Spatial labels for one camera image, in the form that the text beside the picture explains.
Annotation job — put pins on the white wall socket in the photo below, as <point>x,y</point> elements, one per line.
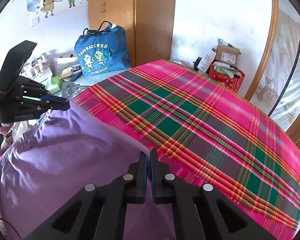
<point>35,21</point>

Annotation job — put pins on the wooden wardrobe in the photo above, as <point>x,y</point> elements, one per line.
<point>145,17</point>

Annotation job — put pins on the green white tissue packet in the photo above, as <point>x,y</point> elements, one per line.
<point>53,82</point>

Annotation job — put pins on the purple fleece garment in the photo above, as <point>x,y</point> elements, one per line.
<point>65,155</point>

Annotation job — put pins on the red basket with items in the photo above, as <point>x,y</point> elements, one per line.
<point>226,80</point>

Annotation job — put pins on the pink green plaid blanket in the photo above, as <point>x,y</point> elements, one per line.
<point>202,130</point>

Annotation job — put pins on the blue printed tote bag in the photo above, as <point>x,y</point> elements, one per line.
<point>100,52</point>

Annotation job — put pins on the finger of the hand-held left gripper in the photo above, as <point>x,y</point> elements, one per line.
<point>61,106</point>
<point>52,98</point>

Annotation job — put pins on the cardboard box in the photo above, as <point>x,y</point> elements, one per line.
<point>227,53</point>

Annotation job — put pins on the white box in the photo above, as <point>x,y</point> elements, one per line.
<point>206,60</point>

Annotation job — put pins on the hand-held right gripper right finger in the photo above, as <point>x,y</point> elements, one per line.
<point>157,175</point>

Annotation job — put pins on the person's left hand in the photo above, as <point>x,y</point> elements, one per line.
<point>5,127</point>

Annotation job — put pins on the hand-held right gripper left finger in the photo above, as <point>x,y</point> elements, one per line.
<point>140,175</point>

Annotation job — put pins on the wooden door frame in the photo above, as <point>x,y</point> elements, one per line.
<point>267,50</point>

